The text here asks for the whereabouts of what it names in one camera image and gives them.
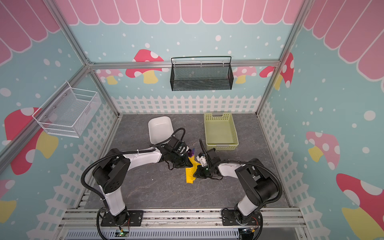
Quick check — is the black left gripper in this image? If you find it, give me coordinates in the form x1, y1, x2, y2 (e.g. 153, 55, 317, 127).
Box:
169, 150, 194, 169

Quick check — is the yellow paper napkin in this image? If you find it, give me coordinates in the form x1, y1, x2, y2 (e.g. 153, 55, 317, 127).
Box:
185, 156, 201, 184

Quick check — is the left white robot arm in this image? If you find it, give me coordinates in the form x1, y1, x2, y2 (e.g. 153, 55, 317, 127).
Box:
91, 137, 193, 217

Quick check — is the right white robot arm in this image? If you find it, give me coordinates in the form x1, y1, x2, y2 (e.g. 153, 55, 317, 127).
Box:
194, 149, 283, 222

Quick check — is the white plastic tub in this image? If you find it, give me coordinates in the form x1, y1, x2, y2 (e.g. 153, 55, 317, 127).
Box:
148, 116, 174, 144

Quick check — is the green perforated plastic basket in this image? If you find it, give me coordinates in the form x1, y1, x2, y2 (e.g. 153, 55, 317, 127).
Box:
204, 112, 239, 151

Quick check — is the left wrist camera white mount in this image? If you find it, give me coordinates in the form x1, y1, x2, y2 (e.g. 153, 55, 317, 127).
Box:
178, 142, 190, 155

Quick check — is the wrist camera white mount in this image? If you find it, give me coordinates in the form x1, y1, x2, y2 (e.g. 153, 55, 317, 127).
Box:
178, 142, 190, 155
196, 153, 208, 167

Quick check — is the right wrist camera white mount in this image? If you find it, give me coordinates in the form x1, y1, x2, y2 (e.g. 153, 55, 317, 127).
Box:
196, 153, 208, 167

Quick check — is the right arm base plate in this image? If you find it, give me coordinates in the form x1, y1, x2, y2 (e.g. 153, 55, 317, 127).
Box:
221, 208, 263, 226

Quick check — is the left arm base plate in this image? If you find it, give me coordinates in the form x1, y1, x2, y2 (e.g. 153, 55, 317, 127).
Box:
101, 210, 144, 227

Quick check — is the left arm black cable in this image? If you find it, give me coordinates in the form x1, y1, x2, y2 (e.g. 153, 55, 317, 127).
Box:
80, 127, 187, 240

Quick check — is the black mesh wall basket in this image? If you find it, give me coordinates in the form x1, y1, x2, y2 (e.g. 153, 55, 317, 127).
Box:
170, 56, 234, 91

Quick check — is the white wire wall basket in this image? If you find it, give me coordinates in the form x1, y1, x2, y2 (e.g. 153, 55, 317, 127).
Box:
33, 82, 102, 138

